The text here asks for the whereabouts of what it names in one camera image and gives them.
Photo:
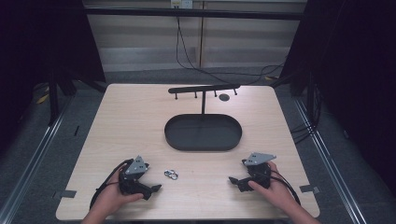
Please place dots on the small silver metal rings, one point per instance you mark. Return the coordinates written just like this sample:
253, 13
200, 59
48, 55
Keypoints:
171, 174

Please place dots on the grey tape strip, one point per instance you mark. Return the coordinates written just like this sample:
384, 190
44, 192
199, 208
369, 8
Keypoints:
64, 194
309, 188

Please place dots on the dark curtain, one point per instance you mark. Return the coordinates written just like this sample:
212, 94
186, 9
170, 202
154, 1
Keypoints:
37, 40
358, 62

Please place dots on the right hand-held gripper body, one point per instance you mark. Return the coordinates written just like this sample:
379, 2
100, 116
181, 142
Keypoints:
257, 172

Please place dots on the white wall socket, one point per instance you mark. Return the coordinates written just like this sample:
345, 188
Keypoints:
182, 3

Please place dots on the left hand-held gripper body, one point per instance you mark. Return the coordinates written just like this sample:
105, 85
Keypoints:
136, 167

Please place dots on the black metal stand leg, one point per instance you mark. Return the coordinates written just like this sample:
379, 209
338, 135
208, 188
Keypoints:
53, 102

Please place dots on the black jewelry stand with tray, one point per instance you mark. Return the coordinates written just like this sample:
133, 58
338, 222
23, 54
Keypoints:
203, 132

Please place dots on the yellow floor tape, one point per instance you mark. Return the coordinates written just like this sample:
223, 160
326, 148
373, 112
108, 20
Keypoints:
42, 99

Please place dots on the small black floor piece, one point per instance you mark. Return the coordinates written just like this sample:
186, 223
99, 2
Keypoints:
76, 130

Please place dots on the person's left hand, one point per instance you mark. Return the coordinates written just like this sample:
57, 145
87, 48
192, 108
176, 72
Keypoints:
109, 199

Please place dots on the person's right hand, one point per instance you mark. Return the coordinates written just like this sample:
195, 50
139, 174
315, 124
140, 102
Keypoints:
277, 191

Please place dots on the metal floor rail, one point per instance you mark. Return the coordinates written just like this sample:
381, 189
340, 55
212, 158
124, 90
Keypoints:
34, 157
330, 161

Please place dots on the round grey table grommet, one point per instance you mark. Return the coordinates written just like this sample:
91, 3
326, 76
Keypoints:
224, 97

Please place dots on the black horizontal frame bar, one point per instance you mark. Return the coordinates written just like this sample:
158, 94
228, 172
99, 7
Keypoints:
193, 13

